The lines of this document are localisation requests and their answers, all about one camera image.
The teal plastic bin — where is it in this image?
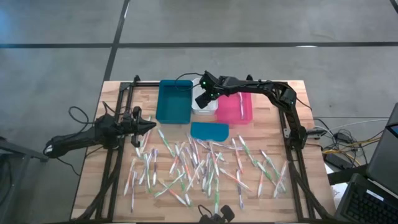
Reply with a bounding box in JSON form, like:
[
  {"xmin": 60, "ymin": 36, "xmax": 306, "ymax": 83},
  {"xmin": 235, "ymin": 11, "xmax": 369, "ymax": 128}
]
[{"xmin": 155, "ymin": 79, "xmax": 193, "ymax": 124}]

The black cable adapter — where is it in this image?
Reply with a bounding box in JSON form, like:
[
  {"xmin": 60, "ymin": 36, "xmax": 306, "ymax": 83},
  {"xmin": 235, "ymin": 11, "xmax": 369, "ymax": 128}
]
[{"xmin": 331, "ymin": 129, "xmax": 368, "ymax": 149}]

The yellow cable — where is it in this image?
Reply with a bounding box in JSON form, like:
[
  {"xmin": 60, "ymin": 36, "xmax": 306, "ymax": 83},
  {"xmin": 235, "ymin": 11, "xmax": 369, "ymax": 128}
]
[{"xmin": 322, "ymin": 138, "xmax": 382, "ymax": 156}]

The white cable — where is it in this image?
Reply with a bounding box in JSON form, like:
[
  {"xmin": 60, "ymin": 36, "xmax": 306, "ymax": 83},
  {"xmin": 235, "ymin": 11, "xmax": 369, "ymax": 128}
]
[{"xmin": 313, "ymin": 118, "xmax": 398, "ymax": 132}]

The pink plastic bin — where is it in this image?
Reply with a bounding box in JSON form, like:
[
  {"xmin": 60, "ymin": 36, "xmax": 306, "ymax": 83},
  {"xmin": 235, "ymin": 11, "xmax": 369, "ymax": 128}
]
[{"xmin": 216, "ymin": 80, "xmax": 254, "ymax": 125}]

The black aluminium table frame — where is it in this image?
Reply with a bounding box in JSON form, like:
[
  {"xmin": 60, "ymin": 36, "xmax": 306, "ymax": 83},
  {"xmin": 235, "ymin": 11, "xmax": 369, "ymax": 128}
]
[{"xmin": 74, "ymin": 74, "xmax": 330, "ymax": 222}]

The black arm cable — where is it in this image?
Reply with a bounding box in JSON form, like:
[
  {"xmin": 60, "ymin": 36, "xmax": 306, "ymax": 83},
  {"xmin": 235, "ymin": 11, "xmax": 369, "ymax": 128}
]
[
  {"xmin": 67, "ymin": 101, "xmax": 108, "ymax": 125},
  {"xmin": 174, "ymin": 72, "xmax": 203, "ymax": 92}
]

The teal bin lid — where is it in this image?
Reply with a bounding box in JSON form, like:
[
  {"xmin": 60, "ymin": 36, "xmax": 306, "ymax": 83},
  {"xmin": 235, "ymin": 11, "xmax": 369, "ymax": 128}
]
[{"xmin": 190, "ymin": 121, "xmax": 230, "ymax": 143}]

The black open laptop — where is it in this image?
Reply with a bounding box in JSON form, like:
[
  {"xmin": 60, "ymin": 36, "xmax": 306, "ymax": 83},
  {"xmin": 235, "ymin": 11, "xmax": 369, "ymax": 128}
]
[{"xmin": 335, "ymin": 173, "xmax": 398, "ymax": 224}]

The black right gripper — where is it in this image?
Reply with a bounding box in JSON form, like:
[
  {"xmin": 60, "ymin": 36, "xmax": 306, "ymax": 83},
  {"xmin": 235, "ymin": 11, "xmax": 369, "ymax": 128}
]
[{"xmin": 195, "ymin": 79, "xmax": 225, "ymax": 110}]

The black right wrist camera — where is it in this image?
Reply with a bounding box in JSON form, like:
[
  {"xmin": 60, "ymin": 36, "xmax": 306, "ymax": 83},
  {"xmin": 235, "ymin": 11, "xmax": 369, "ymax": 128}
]
[{"xmin": 201, "ymin": 70, "xmax": 219, "ymax": 91}]

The white plastic bin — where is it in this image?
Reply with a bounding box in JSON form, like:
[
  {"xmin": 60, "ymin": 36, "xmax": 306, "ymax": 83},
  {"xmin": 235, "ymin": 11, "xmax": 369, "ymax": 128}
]
[{"xmin": 190, "ymin": 77, "xmax": 219, "ymax": 116}]

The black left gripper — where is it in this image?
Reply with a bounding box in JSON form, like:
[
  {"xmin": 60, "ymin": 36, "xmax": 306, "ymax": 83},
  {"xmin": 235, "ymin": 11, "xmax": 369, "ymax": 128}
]
[{"xmin": 121, "ymin": 106, "xmax": 157, "ymax": 147}]

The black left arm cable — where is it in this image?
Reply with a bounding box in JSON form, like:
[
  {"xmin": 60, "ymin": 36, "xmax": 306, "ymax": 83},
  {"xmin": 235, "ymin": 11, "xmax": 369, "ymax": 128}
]
[{"xmin": 67, "ymin": 101, "xmax": 108, "ymax": 125}]

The purple toothbrush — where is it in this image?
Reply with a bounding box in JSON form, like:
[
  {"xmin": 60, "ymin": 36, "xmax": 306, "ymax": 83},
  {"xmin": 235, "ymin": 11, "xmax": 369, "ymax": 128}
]
[
  {"xmin": 195, "ymin": 138, "xmax": 215, "ymax": 149},
  {"xmin": 185, "ymin": 133, "xmax": 198, "ymax": 159},
  {"xmin": 235, "ymin": 169, "xmax": 244, "ymax": 209},
  {"xmin": 130, "ymin": 170, "xmax": 138, "ymax": 214},
  {"xmin": 190, "ymin": 154, "xmax": 203, "ymax": 177},
  {"xmin": 138, "ymin": 167, "xmax": 148, "ymax": 186},
  {"xmin": 238, "ymin": 91, "xmax": 246, "ymax": 120},
  {"xmin": 178, "ymin": 142, "xmax": 193, "ymax": 170},
  {"xmin": 151, "ymin": 148, "xmax": 159, "ymax": 187},
  {"xmin": 211, "ymin": 140, "xmax": 240, "ymax": 151},
  {"xmin": 201, "ymin": 152, "xmax": 208, "ymax": 192}
]

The black device with cable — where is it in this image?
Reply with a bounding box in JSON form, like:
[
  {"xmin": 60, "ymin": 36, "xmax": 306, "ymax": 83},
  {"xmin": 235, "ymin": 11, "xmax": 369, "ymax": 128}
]
[{"xmin": 198, "ymin": 204, "xmax": 236, "ymax": 224}]

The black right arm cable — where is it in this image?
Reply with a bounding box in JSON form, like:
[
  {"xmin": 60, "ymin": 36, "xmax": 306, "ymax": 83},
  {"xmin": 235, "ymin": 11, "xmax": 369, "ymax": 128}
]
[{"xmin": 174, "ymin": 72, "xmax": 203, "ymax": 92}]

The black power brick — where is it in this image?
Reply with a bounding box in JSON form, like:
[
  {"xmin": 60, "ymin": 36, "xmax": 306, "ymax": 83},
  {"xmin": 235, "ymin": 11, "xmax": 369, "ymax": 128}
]
[{"xmin": 324, "ymin": 153, "xmax": 346, "ymax": 169}]

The grey laptop lid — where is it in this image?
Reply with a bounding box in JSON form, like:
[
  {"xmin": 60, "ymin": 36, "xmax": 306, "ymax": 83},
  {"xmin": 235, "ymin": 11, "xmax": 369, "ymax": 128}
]
[{"xmin": 366, "ymin": 102, "xmax": 398, "ymax": 195}]

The grey side table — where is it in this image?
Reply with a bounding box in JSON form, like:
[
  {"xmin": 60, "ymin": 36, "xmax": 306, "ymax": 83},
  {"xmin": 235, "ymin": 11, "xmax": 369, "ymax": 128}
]
[{"xmin": 0, "ymin": 136, "xmax": 50, "ymax": 224}]

